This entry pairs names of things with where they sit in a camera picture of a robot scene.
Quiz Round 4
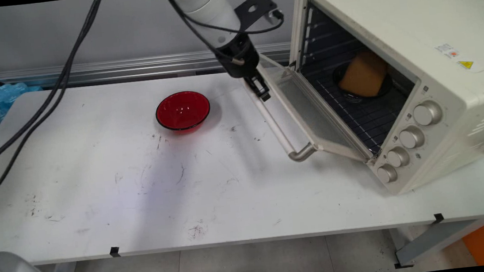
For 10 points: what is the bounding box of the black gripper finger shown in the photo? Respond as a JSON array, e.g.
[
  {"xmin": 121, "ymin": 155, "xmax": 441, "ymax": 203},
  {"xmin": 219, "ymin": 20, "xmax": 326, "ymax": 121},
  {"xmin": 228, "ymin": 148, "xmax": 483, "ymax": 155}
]
[
  {"xmin": 252, "ymin": 74, "xmax": 272, "ymax": 103},
  {"xmin": 244, "ymin": 75, "xmax": 265, "ymax": 99}
]

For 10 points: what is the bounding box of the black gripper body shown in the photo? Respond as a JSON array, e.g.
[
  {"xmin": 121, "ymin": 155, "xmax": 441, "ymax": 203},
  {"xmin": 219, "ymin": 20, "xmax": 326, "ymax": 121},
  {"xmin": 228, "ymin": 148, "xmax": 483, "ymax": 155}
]
[{"xmin": 214, "ymin": 32, "xmax": 262, "ymax": 81}]

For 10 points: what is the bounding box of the oven door with handle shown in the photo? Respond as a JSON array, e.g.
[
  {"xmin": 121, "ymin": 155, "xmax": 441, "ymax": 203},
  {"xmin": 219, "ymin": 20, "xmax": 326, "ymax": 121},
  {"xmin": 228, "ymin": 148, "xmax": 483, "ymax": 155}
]
[{"xmin": 242, "ymin": 45, "xmax": 373, "ymax": 173}]

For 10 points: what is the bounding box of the red plastic bowl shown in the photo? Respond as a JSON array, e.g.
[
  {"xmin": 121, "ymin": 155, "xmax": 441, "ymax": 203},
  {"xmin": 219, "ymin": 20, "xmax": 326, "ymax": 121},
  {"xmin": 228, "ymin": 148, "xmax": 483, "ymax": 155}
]
[{"xmin": 153, "ymin": 88, "xmax": 213, "ymax": 137}]

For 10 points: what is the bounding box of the black plate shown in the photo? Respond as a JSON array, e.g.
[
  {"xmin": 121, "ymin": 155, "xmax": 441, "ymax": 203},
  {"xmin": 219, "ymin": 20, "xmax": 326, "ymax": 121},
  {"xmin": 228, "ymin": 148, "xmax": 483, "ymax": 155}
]
[{"xmin": 332, "ymin": 59, "xmax": 395, "ymax": 106}]

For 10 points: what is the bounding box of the slice of bread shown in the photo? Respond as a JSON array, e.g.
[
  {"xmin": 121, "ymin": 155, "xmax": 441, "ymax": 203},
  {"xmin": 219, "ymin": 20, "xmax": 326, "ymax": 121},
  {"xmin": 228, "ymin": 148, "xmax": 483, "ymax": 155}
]
[{"xmin": 335, "ymin": 49, "xmax": 391, "ymax": 100}]

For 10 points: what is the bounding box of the small silver oven knob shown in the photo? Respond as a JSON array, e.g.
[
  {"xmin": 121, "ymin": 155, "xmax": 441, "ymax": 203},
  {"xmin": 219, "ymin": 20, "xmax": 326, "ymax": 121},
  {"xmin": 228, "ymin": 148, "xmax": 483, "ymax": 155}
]
[{"xmin": 376, "ymin": 163, "xmax": 399, "ymax": 184}]

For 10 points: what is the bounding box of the large silver oven knob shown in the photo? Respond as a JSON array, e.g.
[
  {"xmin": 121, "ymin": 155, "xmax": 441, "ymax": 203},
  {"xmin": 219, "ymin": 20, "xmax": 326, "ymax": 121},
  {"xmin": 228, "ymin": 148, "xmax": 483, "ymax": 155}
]
[{"xmin": 412, "ymin": 99, "xmax": 444, "ymax": 128}]

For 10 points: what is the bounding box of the cream toaster oven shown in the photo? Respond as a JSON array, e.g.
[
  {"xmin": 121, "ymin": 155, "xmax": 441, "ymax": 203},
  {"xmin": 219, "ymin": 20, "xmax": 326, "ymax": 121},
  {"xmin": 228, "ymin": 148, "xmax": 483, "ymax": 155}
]
[{"xmin": 284, "ymin": 0, "xmax": 484, "ymax": 205}]

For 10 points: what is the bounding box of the white oven label sticker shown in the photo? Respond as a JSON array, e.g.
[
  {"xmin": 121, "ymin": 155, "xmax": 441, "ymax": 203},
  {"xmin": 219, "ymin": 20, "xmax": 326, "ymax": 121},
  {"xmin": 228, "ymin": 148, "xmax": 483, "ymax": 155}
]
[{"xmin": 435, "ymin": 42, "xmax": 462, "ymax": 61}]

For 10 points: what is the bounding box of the blue water bottle pack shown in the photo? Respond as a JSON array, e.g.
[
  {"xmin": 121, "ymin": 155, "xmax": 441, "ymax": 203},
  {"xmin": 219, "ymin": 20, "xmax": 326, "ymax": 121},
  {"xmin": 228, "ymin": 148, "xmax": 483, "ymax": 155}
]
[{"xmin": 0, "ymin": 79, "xmax": 47, "ymax": 138}]

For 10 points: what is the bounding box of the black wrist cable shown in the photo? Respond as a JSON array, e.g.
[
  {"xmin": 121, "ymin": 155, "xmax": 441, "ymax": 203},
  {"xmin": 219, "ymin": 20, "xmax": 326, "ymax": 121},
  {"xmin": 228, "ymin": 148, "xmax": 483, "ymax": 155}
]
[{"xmin": 161, "ymin": 0, "xmax": 289, "ymax": 73}]

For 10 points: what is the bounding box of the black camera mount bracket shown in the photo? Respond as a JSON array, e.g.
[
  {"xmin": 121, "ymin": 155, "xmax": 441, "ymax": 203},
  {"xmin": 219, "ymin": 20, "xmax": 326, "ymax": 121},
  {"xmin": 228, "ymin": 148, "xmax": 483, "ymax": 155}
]
[{"xmin": 233, "ymin": 0, "xmax": 282, "ymax": 34}]

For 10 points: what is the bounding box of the aluminium rail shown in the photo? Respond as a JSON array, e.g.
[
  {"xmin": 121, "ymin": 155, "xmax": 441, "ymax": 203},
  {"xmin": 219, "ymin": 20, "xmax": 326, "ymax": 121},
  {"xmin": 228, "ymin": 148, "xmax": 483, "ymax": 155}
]
[{"xmin": 0, "ymin": 42, "xmax": 294, "ymax": 94}]

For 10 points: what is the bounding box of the wire oven rack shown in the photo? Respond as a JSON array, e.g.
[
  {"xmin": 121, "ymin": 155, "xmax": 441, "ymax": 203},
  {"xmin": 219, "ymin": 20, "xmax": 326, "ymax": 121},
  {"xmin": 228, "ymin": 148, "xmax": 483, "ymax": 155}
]
[{"xmin": 302, "ymin": 56, "xmax": 415, "ymax": 162}]

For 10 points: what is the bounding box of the thick black cable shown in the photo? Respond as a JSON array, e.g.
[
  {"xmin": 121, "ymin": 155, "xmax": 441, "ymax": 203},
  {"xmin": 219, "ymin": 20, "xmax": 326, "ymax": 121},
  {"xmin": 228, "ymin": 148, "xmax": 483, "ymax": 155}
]
[
  {"xmin": 0, "ymin": 0, "xmax": 119, "ymax": 172},
  {"xmin": 0, "ymin": 0, "xmax": 118, "ymax": 207}
]

